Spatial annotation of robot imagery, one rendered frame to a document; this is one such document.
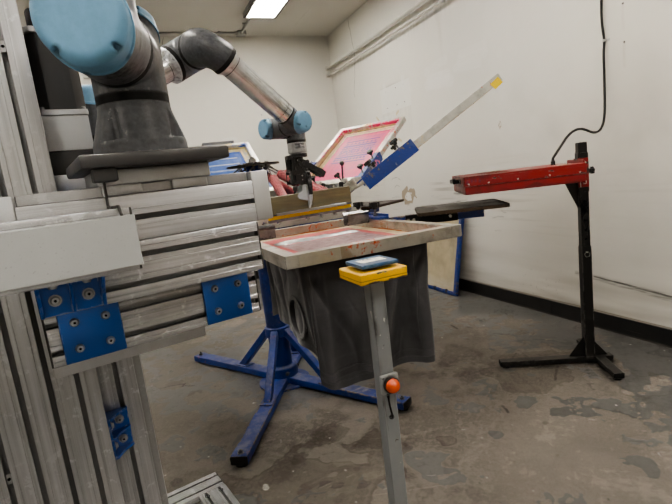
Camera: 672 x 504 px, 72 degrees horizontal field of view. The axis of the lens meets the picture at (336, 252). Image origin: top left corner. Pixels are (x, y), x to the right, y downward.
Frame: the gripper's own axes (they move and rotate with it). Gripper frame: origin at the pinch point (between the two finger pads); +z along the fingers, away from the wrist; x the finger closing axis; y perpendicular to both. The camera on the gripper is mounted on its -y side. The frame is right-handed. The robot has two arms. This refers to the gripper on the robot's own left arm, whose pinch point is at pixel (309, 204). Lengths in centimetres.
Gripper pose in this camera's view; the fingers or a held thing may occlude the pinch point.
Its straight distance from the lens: 188.5
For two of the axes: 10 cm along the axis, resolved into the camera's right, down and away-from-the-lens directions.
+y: -9.1, 1.7, -3.7
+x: 3.9, 1.0, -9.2
